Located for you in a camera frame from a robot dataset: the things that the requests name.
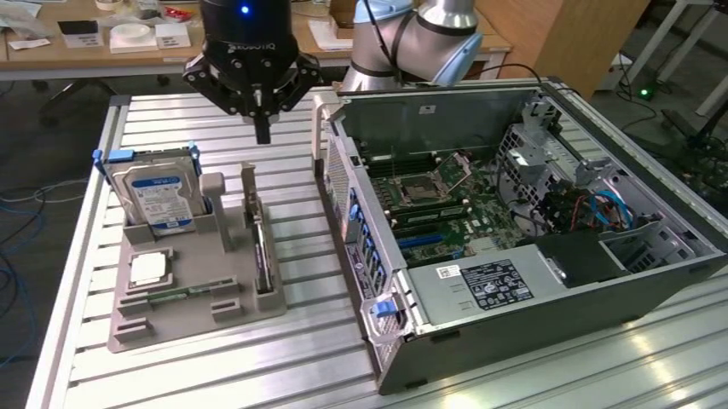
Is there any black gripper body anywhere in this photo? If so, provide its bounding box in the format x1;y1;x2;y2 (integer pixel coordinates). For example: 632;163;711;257
199;0;302;124

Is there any graphics card with metal bracket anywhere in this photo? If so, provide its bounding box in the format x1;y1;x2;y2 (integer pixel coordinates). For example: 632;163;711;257
238;160;275;296

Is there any stack of white papers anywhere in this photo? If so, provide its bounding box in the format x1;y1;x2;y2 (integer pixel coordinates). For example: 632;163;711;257
306;19;357;52

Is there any small plain white box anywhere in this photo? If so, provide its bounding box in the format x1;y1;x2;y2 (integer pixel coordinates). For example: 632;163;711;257
154;23;190;50

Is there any white box with white bowl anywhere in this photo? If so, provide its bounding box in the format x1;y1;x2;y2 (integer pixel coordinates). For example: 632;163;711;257
108;23;159;55

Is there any black chair base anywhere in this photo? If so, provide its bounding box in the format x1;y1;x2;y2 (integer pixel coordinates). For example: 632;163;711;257
33;74;172;127

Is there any white box with black top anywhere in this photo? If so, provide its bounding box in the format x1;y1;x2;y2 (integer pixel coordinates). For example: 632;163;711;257
56;20;104;49

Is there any wooden desk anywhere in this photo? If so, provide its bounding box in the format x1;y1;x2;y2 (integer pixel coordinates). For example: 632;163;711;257
0;0;513;82

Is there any CPU socket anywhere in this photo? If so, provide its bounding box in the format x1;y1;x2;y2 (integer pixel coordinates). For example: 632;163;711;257
401;172;445;205

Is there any metal socket cover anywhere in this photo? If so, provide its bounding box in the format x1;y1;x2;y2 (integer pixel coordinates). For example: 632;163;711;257
434;152;473;180

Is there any grey plastic parts rack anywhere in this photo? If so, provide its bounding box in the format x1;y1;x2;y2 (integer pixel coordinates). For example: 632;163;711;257
107;170;289;354

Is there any silver CPU chip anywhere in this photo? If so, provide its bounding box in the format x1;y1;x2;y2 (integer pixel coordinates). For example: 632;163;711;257
128;253;172;287

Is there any perforated metal disk bay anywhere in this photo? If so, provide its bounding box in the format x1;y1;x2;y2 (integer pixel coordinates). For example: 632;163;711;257
497;123;562;214

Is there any wooden cabinet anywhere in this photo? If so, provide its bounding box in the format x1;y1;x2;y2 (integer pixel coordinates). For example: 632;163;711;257
472;0;653;99

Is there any green motherboard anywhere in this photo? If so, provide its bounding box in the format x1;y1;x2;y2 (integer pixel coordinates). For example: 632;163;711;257
369;148;541;269

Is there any green RAM stick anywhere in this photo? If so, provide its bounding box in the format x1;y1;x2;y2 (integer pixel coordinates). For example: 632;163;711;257
146;285;215;302

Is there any grey power supply unit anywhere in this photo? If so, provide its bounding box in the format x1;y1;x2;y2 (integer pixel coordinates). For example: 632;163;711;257
406;245;570;325

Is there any device with green light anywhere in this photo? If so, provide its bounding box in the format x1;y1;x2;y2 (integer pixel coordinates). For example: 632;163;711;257
631;83;661;103

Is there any black plastic shroud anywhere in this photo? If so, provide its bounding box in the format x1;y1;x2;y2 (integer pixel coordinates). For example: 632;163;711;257
533;232;631;289

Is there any open dark grey PC case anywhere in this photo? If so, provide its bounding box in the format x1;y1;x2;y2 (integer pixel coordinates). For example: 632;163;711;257
310;76;728;395

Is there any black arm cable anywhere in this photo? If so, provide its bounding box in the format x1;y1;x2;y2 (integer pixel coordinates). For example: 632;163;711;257
361;0;405;84

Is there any hard disk with blue bracket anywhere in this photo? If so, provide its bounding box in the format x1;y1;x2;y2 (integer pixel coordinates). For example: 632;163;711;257
94;142;210;235

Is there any blue disk wire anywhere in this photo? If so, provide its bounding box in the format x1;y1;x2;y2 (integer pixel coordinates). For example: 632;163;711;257
588;189;636;231

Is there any white desk frame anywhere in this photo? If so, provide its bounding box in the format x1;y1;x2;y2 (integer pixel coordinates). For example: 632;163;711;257
623;0;728;116

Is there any blue floor cable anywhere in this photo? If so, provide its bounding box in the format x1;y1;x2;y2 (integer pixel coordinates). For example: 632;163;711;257
0;199;47;367

